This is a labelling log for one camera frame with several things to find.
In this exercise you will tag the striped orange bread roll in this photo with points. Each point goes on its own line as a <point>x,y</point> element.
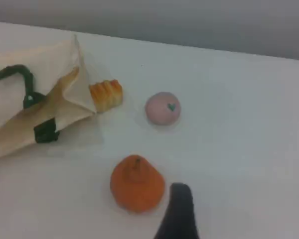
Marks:
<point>107,95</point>

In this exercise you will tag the pink peach bun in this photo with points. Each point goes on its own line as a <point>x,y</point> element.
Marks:
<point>162,109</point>

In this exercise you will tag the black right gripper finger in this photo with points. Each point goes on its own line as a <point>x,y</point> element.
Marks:
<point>179,216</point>

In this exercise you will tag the orange tangerine toy with stem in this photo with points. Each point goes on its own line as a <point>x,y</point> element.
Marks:
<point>137,186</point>

